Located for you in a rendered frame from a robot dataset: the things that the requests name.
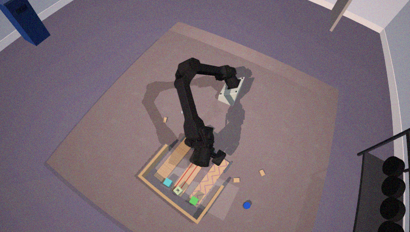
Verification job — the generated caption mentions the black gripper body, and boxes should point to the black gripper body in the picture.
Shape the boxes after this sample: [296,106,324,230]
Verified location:
[184,139,226,166]

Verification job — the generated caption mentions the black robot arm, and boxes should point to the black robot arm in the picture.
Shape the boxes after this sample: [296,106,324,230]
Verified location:
[174,58,241,167]

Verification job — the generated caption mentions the blue block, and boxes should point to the blue block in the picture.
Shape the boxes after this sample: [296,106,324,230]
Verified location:
[243,202,250,209]

